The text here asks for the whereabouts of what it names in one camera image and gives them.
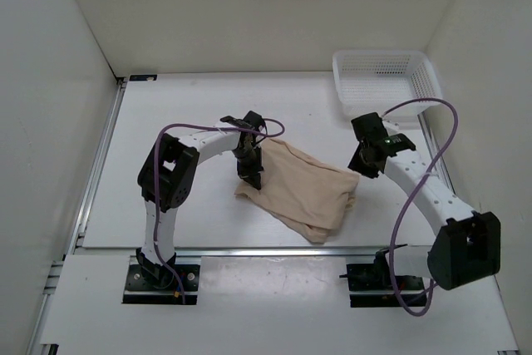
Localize black corner bracket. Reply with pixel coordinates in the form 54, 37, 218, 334
129, 74, 158, 81

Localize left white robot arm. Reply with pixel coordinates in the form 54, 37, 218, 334
135, 111, 267, 288

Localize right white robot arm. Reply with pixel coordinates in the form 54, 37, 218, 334
348, 112, 501, 290

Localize aluminium rail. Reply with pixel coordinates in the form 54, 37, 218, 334
28, 80, 491, 355

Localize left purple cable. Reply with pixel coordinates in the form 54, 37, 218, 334
151, 117, 287, 304

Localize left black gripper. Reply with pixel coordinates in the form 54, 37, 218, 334
232, 145, 264, 188

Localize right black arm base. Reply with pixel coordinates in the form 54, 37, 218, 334
339, 249, 428, 308

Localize white plastic basket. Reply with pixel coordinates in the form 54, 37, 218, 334
332, 50, 442, 121

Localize beige trousers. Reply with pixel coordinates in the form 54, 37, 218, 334
234, 139, 360, 244

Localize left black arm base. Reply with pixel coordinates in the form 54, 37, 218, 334
122, 257, 200, 306

